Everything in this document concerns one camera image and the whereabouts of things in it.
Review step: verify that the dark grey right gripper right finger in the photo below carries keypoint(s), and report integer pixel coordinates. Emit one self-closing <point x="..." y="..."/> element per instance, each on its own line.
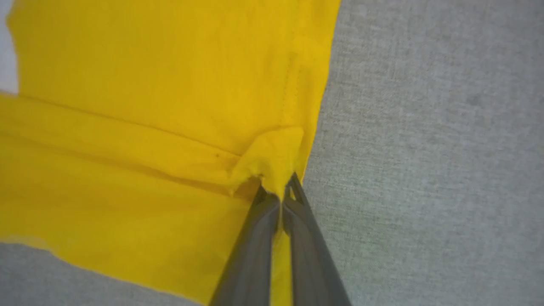
<point x="310" y="255"/>

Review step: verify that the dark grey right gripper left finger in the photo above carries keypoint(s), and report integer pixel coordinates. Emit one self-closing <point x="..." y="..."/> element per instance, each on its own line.
<point x="250" y="255"/>

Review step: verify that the yellow and white tiger garment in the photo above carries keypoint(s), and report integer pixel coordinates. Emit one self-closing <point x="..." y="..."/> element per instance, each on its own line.
<point x="148" y="148"/>

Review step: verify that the grey fabric sofa cushion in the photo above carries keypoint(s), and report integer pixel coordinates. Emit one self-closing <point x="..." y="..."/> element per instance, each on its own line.
<point x="425" y="170"/>

